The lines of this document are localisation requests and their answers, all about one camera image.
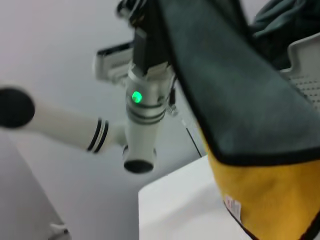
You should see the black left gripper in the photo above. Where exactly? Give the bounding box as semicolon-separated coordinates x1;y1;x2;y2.
116;0;176;75

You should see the yellow and green towel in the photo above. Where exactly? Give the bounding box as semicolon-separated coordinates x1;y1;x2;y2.
154;0;320;240

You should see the white box with black rim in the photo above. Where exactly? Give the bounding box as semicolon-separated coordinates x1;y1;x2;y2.
92;42;136;84

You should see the grey perforated plastic storage box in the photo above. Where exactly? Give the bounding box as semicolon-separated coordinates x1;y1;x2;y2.
278;33;320;113

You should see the dark green crumpled cloth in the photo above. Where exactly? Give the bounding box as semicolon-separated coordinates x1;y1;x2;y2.
252;0;320;72

